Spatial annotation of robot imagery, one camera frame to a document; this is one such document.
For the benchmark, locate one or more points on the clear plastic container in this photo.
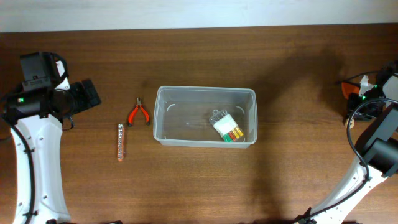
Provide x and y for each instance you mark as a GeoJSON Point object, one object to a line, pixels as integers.
{"type": "Point", "coordinates": [182, 116]}

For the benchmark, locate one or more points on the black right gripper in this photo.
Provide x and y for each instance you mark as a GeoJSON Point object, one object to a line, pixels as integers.
{"type": "Point", "coordinates": [357, 114]}

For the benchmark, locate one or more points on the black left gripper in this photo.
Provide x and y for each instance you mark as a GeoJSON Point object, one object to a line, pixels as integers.
{"type": "Point", "coordinates": [84, 102]}

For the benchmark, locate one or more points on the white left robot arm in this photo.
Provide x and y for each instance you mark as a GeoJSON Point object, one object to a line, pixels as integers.
{"type": "Point", "coordinates": [35, 111]}

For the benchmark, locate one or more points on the orange socket rail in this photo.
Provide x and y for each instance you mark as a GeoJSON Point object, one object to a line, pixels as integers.
{"type": "Point", "coordinates": [120, 148]}

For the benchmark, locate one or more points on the colourful bit set case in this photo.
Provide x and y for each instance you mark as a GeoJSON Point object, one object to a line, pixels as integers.
{"type": "Point", "coordinates": [225, 126]}

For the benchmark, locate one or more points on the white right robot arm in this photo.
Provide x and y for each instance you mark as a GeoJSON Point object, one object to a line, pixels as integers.
{"type": "Point", "coordinates": [371, 121]}

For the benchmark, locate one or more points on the orange scraper wooden handle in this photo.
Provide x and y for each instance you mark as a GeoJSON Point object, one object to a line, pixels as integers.
{"type": "Point", "coordinates": [347, 90]}

